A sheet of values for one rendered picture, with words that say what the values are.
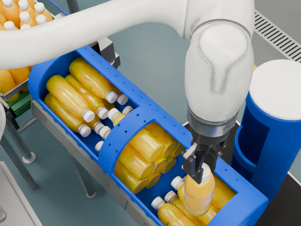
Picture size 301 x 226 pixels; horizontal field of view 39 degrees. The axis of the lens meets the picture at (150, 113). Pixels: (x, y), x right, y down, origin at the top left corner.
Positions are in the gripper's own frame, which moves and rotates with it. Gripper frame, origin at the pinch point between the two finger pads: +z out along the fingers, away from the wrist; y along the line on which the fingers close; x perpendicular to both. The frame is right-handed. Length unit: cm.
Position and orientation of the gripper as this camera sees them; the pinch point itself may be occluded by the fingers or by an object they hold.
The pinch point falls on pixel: (203, 166)
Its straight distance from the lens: 96.8
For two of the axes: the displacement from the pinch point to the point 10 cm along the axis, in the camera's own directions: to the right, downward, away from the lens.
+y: 7.3, -5.9, 3.5
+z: 0.3, 5.4, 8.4
